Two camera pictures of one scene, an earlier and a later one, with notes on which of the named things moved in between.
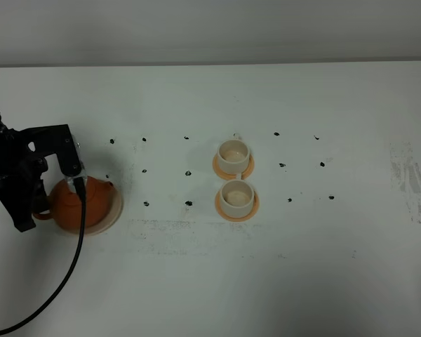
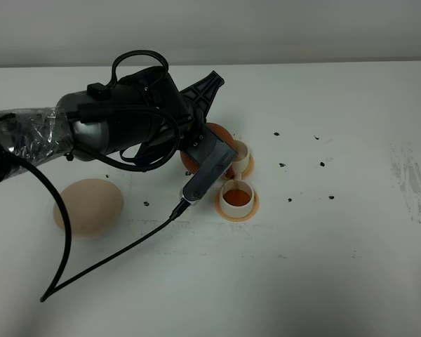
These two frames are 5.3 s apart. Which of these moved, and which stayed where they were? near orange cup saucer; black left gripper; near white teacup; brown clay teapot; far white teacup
Moved: black left gripper; brown clay teapot
Stayed: far white teacup; near white teacup; near orange cup saucer
